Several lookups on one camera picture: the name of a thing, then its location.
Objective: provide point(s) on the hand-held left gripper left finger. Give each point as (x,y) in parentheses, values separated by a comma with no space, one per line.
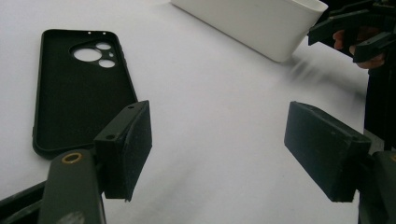
(124,149)

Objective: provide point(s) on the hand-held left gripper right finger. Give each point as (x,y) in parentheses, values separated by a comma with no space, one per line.
(323,149)

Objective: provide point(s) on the black phone case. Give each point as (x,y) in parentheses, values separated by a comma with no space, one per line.
(77,102)

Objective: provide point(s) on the white plastic storage box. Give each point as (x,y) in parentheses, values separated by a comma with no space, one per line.
(261,25)

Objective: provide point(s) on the white table mat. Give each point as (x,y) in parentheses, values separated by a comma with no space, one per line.
(218,124)

